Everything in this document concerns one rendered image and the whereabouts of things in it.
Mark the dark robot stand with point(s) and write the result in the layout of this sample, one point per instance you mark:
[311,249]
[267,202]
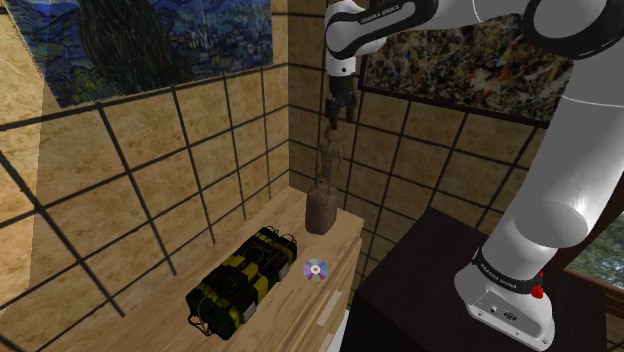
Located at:
[414,292]

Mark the blue night sky painting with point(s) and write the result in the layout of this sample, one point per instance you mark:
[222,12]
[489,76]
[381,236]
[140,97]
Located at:
[146,39]

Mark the window with green view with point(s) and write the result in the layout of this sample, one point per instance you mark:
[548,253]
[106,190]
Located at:
[597,258]

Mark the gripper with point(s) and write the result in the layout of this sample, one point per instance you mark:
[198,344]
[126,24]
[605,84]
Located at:
[342,88]

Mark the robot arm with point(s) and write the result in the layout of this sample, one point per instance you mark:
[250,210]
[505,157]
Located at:
[560,190]

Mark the speckled abstract painting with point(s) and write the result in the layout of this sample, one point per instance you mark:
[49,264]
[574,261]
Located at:
[468,63]

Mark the brown figure statue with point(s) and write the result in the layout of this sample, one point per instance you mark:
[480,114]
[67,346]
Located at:
[322,204]

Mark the light wooden chest of drawers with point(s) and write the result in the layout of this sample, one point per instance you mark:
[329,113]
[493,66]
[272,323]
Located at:
[292,302]

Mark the shiny compact disc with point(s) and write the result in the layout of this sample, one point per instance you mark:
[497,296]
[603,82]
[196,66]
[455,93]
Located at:
[315,270]

